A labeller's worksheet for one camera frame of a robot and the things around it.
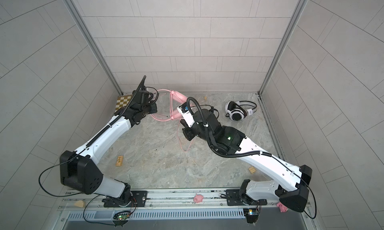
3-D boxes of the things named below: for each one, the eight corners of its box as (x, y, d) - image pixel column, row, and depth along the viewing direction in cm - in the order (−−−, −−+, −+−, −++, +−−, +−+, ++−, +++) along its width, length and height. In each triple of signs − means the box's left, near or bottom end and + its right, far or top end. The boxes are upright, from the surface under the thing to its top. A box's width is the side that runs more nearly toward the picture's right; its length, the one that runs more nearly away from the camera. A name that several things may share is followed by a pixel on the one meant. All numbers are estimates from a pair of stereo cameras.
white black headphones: (227, 122, 101) (228, 115, 95) (224, 105, 111) (226, 98, 105) (256, 122, 101) (259, 115, 95) (251, 105, 111) (254, 98, 105)
